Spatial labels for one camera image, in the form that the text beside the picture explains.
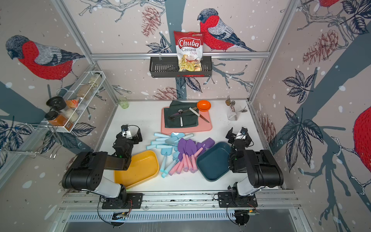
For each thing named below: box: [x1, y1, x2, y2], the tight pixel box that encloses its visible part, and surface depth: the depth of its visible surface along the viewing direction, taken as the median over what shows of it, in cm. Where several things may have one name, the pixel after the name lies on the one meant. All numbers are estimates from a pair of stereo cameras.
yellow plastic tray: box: [114, 150, 160, 190], surface depth 83 cm
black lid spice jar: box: [45, 95, 68, 111], surface depth 63 cm
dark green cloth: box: [163, 100, 200, 128], surface depth 112 cm
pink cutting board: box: [160, 107, 213, 135], surface depth 107 cm
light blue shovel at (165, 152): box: [160, 147, 173, 173], surface depth 92 cm
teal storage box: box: [196, 141, 231, 182], surface depth 91 cm
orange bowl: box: [197, 100, 212, 112], surface depth 113 cm
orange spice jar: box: [44, 110, 69, 127], surface depth 62 cm
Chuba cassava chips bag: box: [173, 30, 205, 72], surface depth 85 cm
